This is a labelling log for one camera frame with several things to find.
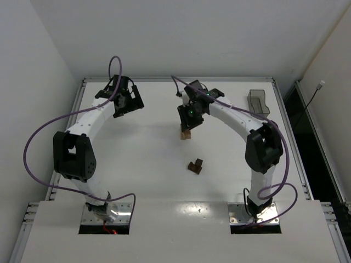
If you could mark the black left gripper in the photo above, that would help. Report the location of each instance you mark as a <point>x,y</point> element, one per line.
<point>129,107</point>

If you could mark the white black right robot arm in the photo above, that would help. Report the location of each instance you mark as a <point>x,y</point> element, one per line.
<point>263,144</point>

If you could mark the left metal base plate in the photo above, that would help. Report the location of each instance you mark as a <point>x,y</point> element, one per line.
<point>120,212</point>

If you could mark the metal base plate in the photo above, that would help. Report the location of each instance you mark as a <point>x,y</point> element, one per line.
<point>239,217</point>
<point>120,212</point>

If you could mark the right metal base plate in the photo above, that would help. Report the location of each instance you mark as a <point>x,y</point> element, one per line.
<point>239,217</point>

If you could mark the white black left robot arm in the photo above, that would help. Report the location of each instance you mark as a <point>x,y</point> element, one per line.
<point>74,157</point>

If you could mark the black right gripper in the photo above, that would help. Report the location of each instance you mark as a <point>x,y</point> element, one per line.
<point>189,122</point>

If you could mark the smoky transparent plastic container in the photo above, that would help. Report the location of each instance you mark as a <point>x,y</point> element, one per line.
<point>257,102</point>

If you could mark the dark wood notched block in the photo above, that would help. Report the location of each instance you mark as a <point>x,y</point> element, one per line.
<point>196,166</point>

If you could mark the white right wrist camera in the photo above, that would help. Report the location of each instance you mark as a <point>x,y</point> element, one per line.
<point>185,99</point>

